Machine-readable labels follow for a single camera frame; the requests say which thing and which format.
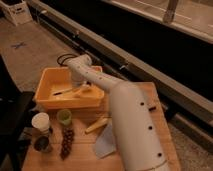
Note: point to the dark metal can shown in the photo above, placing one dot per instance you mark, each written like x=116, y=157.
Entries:
x=42, y=144

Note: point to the green plastic cup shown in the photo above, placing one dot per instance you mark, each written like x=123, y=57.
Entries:
x=64, y=116

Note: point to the white black dish brush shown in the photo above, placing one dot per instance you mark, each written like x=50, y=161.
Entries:
x=66, y=91

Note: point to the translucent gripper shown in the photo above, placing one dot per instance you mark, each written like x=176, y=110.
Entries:
x=85, y=88

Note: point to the blue cloth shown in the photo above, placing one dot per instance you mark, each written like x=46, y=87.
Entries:
x=105, y=143

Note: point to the purple toy grapes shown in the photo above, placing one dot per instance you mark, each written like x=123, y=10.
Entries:
x=68, y=137

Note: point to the yellow plastic tray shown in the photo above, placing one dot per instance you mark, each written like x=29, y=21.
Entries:
x=57, y=79

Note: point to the toy corn cob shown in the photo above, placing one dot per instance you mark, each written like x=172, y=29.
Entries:
x=99, y=123

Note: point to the white paper cup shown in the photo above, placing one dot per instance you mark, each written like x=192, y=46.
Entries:
x=41, y=122

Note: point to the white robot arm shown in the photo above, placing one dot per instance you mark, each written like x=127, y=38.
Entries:
x=135, y=133

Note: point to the black chair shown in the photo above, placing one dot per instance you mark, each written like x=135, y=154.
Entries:
x=15, y=106

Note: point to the white storage box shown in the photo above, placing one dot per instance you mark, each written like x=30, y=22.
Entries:
x=17, y=14

